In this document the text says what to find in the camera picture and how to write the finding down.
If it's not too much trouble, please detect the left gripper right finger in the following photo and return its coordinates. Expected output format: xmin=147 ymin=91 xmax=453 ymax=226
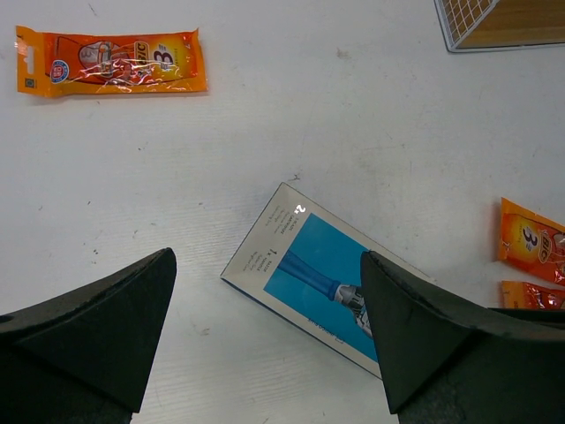
xmin=360 ymin=251 xmax=564 ymax=423

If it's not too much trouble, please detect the orange razor bag far left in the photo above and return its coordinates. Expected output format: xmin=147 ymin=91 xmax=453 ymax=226
xmin=16 ymin=26 xmax=207 ymax=98

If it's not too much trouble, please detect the blue white razor box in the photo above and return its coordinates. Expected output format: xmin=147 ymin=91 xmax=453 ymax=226
xmin=221 ymin=183 xmax=424 ymax=376

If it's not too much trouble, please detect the white wire wooden shelf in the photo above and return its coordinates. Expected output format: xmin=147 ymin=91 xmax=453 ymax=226
xmin=434 ymin=0 xmax=564 ymax=53

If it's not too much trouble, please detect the orange razor bag upper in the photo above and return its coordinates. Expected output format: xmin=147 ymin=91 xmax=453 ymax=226
xmin=498 ymin=198 xmax=564 ymax=285

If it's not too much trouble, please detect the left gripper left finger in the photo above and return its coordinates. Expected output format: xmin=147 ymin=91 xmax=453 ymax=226
xmin=1 ymin=248 xmax=177 ymax=423

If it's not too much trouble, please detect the orange razor bag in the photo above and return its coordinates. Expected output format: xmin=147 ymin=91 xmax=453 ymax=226
xmin=501 ymin=281 xmax=564 ymax=310
xmin=16 ymin=26 xmax=207 ymax=98
xmin=498 ymin=198 xmax=564 ymax=285

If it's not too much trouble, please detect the orange razor bag lower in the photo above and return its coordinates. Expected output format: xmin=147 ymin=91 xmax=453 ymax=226
xmin=501 ymin=281 xmax=564 ymax=310

